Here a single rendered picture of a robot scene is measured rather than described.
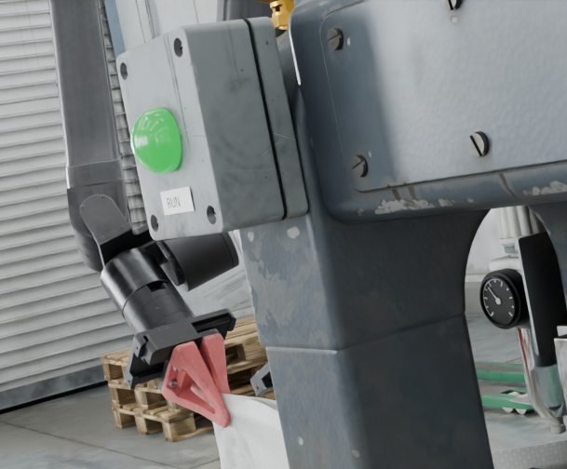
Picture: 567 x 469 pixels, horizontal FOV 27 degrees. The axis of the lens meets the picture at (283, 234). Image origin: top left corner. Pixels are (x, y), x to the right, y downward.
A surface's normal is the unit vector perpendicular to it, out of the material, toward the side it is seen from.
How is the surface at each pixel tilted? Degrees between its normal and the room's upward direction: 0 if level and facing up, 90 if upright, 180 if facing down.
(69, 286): 90
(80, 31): 55
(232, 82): 90
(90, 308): 91
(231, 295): 88
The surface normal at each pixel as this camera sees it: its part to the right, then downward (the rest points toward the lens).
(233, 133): 0.52, -0.06
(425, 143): -0.84, 0.19
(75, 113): -0.06, -0.54
